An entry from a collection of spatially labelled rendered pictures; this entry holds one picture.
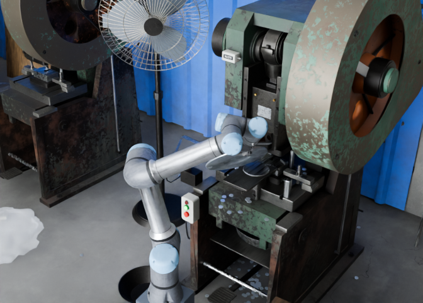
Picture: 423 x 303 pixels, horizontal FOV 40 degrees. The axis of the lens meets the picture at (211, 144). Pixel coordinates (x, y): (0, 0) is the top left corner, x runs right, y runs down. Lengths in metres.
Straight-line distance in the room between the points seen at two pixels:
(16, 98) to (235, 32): 1.85
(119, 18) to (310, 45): 1.28
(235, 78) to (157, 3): 0.68
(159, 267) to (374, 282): 1.45
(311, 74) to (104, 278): 1.80
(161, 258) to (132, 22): 1.27
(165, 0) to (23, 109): 1.31
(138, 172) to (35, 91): 1.83
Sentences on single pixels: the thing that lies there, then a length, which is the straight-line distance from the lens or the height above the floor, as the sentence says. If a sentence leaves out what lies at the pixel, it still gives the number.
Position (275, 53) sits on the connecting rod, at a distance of 2.51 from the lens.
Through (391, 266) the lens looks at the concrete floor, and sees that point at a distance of 3.53.
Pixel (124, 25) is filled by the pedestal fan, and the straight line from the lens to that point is 3.06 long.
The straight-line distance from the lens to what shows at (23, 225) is 3.53.
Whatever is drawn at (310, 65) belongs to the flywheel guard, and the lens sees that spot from 2.06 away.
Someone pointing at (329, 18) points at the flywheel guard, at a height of 1.62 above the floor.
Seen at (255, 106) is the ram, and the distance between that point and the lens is 2.64.
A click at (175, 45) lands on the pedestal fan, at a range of 3.09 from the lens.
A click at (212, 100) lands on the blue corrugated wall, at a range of 4.47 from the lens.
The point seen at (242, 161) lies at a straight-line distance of 2.67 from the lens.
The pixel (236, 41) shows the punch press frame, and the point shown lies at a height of 1.38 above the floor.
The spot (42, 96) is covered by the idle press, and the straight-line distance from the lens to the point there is 3.81.
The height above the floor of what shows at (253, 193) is 0.69.
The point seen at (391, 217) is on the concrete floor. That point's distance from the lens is 3.93.
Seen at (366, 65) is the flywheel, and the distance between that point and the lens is 2.30.
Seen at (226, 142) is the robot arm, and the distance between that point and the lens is 2.03.
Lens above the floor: 2.19
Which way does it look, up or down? 29 degrees down
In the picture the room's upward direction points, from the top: 1 degrees clockwise
